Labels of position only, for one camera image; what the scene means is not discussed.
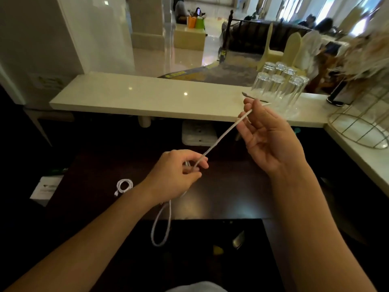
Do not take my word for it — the white charging cable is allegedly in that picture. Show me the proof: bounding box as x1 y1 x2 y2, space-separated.
150 101 272 247
114 178 134 198

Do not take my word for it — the black post with yellow label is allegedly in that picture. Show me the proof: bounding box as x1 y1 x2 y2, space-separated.
217 9 235 63

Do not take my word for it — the clear glass tray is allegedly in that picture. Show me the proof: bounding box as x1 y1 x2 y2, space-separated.
242 88 301 119

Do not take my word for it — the person's white shirt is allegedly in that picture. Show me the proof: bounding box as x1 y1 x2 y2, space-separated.
165 281 229 292

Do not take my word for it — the group of upturned clear glasses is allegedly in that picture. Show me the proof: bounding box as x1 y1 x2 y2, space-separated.
250 61 310 112

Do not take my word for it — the clear sign stand black base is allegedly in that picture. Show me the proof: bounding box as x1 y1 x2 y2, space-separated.
327 79 365 107

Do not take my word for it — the cream stone counter ledge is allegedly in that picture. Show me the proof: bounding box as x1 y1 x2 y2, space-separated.
49 72 389 197

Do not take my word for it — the gold wire basket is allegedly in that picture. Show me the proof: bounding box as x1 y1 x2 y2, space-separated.
328 85 389 149

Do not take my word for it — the white and green paper box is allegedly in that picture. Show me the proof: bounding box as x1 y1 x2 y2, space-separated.
30 174 64 207

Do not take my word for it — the white socket box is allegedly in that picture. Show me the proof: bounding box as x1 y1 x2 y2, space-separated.
182 120 219 147

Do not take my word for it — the pale wall sticker green print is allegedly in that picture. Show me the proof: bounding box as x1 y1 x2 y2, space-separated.
30 74 66 90

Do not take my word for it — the grey armchair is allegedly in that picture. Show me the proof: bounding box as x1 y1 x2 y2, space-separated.
175 0 189 25

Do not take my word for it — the person's left forearm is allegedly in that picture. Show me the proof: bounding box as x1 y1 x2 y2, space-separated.
4 184 166 292

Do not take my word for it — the person's right hand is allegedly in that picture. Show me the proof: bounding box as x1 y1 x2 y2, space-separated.
236 97 307 177

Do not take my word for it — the person's left hand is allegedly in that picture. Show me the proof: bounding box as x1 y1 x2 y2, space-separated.
139 149 209 205

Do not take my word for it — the dark wooden sofa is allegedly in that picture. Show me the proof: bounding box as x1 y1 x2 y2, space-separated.
220 10 310 55

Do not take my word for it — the dried flower bunch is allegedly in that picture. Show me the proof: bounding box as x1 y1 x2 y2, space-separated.
340 30 389 86

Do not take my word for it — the brown wooden table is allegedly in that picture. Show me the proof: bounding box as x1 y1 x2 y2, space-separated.
316 54 344 92

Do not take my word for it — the beige block bench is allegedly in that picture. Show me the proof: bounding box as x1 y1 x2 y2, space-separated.
173 23 207 52

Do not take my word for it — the yellow covered chair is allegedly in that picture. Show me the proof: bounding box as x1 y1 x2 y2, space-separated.
281 32 308 76
256 22 285 72
339 7 362 34

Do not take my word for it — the person's right forearm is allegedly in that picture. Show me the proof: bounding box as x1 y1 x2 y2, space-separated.
269 159 377 292

